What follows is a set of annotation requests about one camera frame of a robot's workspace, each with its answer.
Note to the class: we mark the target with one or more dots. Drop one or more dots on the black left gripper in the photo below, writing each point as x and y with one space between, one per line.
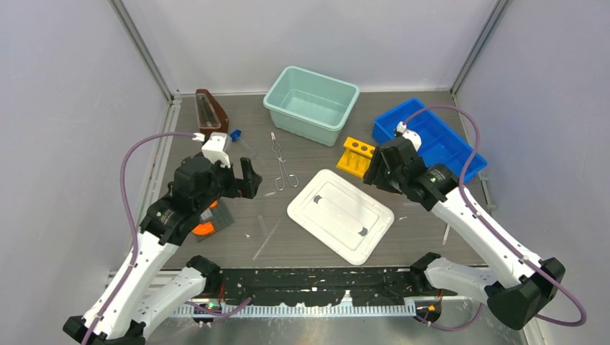
244 187

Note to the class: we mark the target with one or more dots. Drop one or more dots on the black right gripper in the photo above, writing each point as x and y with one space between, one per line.
376 168

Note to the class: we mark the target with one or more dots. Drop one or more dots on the clear glass test tube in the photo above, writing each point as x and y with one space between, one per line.
263 227

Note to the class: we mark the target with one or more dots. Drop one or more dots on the clear plastic pipette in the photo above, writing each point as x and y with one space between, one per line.
446 234

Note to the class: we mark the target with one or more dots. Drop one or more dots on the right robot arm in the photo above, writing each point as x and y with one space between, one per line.
518 286

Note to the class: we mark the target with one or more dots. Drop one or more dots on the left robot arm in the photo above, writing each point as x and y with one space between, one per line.
124 314

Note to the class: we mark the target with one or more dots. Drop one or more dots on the yellow test tube rack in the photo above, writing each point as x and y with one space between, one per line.
356 157

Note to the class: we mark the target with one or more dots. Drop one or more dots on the metal crucible tongs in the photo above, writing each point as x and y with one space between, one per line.
284 177

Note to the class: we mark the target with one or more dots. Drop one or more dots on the grey brick plate orange piece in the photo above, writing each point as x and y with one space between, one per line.
214 219

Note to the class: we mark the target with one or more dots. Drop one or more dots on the white plastic bin lid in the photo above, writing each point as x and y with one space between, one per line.
348 221

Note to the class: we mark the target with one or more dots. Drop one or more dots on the blue divided plastic tray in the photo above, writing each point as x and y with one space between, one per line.
440 144

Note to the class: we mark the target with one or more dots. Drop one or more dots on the brown wooden metronome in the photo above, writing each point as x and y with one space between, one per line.
211 116

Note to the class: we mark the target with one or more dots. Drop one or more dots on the mint green plastic bin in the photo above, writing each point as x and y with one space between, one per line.
310 105

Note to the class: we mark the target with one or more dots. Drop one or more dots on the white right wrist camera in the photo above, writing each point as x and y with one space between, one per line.
409 134

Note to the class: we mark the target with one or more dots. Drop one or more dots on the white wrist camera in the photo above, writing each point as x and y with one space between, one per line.
409 134
215 149

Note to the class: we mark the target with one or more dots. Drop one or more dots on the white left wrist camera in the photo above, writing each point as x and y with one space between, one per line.
215 149

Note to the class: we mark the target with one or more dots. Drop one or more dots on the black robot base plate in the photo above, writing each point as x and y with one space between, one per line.
325 287

